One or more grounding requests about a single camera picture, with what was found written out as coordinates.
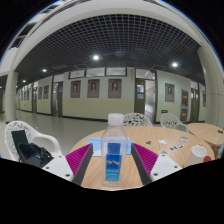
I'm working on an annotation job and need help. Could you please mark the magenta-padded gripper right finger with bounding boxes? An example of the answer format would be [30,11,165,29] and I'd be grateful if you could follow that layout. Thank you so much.
[130,142,184,186]

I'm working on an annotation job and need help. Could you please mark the open dark-framed door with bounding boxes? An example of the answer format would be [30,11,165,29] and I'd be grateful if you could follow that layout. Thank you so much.
[134,78,157,123]

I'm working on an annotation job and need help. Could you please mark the white lattice plastic chair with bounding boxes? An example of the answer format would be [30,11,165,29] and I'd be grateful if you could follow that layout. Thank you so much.
[4,120,63,163]
[123,112,154,128]
[159,112,190,133]

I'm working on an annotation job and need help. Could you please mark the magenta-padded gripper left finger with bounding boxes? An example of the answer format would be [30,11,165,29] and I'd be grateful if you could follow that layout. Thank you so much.
[41,143,94,187]

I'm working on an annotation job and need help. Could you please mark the round wooden table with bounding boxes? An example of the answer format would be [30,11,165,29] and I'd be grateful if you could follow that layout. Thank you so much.
[187,122,224,159]

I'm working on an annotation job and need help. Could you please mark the framed wall pictures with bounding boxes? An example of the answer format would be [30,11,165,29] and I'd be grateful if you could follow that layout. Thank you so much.
[37,78,208,108]

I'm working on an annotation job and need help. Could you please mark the round ceiling lights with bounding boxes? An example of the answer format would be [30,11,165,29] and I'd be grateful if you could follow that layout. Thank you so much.
[19,54,180,84]

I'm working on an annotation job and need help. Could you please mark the white cup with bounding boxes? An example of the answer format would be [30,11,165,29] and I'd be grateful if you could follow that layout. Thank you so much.
[184,144,208,168]

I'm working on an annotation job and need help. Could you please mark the black and white keychain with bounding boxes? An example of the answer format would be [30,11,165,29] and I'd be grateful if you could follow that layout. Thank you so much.
[169,143,185,152]

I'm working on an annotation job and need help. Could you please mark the clear water bottle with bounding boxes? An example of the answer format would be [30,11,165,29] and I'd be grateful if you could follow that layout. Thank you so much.
[100,112,129,187]

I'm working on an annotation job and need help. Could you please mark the black bag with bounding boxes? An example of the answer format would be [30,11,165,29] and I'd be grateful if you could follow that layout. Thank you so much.
[10,129,54,169]

